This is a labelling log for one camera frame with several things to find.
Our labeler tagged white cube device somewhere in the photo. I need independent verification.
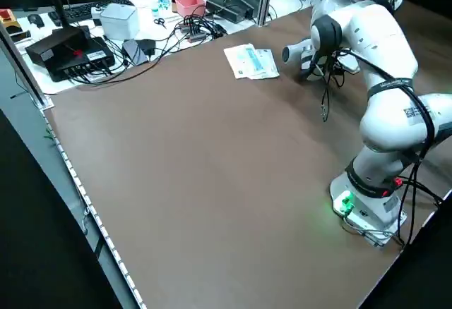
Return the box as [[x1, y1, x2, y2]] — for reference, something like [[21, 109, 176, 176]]
[[100, 4, 139, 40]]

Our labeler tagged aluminium frame rail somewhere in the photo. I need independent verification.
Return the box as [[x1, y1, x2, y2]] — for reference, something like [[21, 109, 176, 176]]
[[0, 26, 54, 109]]

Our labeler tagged black keyboard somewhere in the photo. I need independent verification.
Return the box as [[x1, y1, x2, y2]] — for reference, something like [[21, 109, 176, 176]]
[[61, 1, 117, 20]]

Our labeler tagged black computer mouse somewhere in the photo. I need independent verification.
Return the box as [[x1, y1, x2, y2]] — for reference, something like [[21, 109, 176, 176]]
[[28, 13, 45, 30]]

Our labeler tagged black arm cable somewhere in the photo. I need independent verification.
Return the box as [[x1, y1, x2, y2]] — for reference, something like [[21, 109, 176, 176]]
[[319, 48, 446, 247]]

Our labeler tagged blue white mask packet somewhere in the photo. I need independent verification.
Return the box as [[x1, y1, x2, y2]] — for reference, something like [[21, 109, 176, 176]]
[[223, 43, 264, 79], [246, 48, 280, 80]]

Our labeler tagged red yellow emergency button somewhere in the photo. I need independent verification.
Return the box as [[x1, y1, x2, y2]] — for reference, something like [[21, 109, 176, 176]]
[[0, 8, 18, 30]]

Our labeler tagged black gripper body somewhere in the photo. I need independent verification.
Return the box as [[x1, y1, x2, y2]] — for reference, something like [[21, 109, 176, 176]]
[[299, 64, 333, 83]]

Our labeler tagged pink plastic bin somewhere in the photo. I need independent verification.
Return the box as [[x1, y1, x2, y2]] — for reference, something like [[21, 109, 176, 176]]
[[175, 0, 206, 17]]

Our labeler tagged white led strip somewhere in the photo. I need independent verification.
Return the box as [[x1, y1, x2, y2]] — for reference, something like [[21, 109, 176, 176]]
[[42, 107, 148, 309]]

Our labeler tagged black network switch box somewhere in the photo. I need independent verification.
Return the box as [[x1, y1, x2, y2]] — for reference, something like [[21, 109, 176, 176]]
[[25, 25, 116, 83]]

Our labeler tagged black ridged power supply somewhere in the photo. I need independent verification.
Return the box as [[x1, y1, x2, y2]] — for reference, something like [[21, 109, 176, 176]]
[[231, 0, 256, 20], [206, 0, 244, 24]]

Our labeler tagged grey usb hub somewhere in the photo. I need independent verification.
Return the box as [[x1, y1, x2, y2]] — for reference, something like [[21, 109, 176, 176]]
[[178, 18, 227, 44]]

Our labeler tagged dark grey power adapter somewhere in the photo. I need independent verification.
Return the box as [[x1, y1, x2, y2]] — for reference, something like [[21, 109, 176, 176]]
[[121, 39, 149, 66]]

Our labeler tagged black plug adapter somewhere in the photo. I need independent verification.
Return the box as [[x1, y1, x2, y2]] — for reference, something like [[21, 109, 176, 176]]
[[136, 37, 156, 56]]

